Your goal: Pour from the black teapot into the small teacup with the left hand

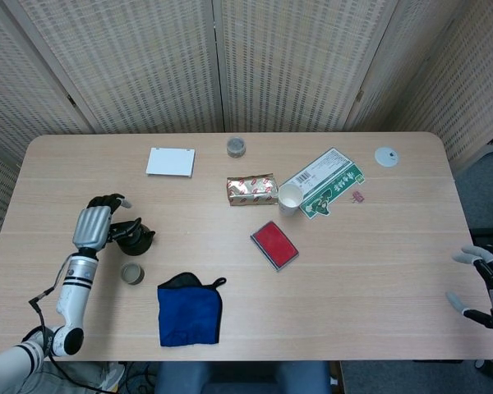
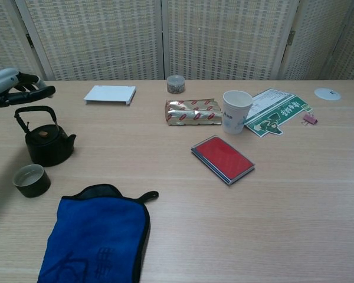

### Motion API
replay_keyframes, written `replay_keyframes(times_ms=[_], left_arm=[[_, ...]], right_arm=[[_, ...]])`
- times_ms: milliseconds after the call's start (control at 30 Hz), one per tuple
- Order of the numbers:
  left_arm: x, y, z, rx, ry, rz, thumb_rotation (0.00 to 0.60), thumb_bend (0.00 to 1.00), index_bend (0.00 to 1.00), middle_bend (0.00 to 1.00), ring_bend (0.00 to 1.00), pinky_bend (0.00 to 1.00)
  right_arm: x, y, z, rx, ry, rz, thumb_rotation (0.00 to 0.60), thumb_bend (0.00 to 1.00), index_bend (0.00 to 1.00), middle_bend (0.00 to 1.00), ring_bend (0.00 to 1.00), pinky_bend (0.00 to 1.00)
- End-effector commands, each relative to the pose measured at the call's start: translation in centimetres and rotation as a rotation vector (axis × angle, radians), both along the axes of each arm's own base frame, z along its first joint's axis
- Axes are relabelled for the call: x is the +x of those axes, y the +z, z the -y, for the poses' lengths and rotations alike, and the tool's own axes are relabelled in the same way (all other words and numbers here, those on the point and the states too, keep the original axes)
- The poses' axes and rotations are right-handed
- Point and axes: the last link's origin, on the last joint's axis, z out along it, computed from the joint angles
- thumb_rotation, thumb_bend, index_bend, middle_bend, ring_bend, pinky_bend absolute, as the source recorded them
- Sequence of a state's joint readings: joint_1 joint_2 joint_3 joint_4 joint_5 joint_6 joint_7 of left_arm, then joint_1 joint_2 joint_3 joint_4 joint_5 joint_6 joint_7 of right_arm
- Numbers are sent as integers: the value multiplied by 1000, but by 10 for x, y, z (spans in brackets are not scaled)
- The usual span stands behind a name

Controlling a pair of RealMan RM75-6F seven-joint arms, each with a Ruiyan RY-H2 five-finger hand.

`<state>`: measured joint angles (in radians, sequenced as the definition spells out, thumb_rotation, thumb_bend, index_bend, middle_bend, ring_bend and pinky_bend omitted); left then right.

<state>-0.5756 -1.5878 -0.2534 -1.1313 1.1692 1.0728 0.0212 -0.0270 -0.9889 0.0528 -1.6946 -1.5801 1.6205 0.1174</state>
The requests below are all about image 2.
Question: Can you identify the white flat plastic box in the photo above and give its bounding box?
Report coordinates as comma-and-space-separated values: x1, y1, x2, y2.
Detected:
83, 85, 137, 106

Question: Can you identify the white round table grommet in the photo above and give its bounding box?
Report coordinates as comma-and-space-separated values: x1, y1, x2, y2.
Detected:
314, 87, 342, 101

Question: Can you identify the small round clear jar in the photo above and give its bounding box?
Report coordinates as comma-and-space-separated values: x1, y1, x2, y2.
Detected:
166, 75, 186, 94

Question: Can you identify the red stamp pad case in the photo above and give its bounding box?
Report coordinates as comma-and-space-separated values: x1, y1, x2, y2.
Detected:
191, 134, 256, 187

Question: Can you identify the white paper cup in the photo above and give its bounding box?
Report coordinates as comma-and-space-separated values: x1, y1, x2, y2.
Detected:
222, 90, 254, 136

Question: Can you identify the pink binder clip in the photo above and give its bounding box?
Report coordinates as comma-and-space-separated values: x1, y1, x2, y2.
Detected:
302, 113, 319, 126

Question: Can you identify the green white flattened carton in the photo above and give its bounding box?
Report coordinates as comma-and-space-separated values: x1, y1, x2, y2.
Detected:
244, 87, 315, 139

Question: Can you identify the black teapot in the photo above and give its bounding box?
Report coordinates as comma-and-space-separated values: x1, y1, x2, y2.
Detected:
14, 106, 77, 167

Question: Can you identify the gold snack package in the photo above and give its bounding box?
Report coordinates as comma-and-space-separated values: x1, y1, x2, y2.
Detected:
165, 98, 223, 127

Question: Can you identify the woven folding screen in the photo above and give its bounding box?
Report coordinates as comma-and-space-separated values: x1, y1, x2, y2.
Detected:
0, 0, 354, 83

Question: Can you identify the blue cloth with black trim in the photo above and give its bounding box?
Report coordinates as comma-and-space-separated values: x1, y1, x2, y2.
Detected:
37, 183, 159, 283

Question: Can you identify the dark green tea cup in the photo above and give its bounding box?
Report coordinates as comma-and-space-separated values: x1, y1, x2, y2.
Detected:
12, 164, 51, 198

